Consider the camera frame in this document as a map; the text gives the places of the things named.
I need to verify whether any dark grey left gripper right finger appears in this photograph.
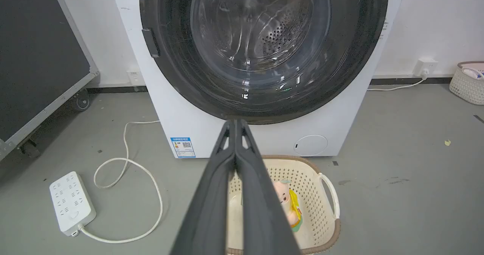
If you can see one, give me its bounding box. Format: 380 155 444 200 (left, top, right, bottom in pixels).
235 119 302 255

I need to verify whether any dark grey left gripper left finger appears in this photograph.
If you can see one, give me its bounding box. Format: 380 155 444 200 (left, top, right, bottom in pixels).
170 119 237 255

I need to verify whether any round dark washing machine door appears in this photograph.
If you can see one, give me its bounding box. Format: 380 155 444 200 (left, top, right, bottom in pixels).
139 0 389 125

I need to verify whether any white front-load washing machine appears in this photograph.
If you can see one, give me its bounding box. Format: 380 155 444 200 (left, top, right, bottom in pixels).
109 0 408 159

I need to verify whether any pink doll with yellow clothes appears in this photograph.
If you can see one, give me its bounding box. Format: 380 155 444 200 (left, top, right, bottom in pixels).
273 180 303 233

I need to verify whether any cream perforated laundry basket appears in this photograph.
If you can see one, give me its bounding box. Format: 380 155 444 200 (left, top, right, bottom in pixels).
226 155 341 255

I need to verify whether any white power strip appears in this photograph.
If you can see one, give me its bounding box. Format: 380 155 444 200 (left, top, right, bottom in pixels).
49 171 97 237

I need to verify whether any black flight case on wheels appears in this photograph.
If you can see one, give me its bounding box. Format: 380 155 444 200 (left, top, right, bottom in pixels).
0 0 100 162

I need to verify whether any white woven basket with items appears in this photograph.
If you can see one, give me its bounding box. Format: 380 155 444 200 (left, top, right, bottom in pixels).
449 61 484 106

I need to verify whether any white power strip cable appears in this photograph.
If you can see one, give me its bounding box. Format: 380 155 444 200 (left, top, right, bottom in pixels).
79 120 164 244

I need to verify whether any white wall socket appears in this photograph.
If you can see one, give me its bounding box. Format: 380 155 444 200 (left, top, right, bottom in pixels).
127 70 143 86

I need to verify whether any white wall plug with cord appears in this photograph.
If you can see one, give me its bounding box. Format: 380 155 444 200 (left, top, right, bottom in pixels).
367 77 427 92

